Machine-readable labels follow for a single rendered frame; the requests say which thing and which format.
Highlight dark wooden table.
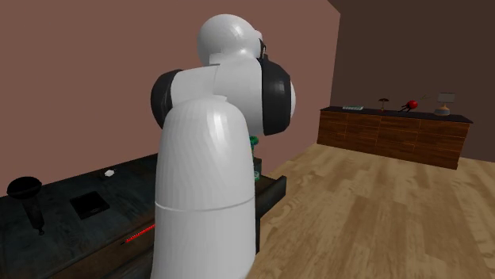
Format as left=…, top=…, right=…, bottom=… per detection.
left=0, top=153, right=288, bottom=279

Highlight brown wooden sideboard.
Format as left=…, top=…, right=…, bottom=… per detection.
left=317, top=91, right=474, bottom=171

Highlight green plant in pot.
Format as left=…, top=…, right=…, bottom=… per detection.
left=249, top=135, right=263, bottom=183

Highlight black funnel-shaped vase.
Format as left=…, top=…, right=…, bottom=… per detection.
left=6, top=176, right=46, bottom=236

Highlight black flat square pad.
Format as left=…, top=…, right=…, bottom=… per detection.
left=69, top=190, right=111, bottom=221

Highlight red thin pen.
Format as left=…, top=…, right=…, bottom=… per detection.
left=121, top=224, right=156, bottom=246

